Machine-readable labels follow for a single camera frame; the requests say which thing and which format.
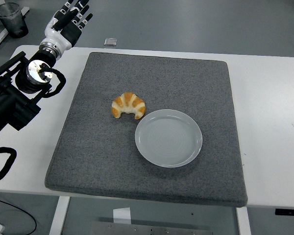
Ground pale grey round plate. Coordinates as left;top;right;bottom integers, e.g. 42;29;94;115
134;109;203;168

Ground black mesh waste bin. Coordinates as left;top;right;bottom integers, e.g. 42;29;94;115
0;2;29;39

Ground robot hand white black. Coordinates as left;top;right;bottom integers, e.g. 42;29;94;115
40;0;94;52

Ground white metal floor bar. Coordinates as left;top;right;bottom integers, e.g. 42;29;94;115
0;6;30;46

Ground white table leg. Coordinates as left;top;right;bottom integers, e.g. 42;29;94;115
236;207;252;235
49;196;71;235

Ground grey metal plate with screws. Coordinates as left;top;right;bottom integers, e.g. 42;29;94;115
90;221;214;235

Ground croissant bread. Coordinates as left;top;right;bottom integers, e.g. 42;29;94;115
111;92;147;120

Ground grey felt mat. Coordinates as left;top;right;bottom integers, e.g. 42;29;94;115
44;51;248;208

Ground black table control panel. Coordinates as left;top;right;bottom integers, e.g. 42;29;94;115
274;208;294;216

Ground black floor cable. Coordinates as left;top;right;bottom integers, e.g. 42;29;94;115
0;197;37;235

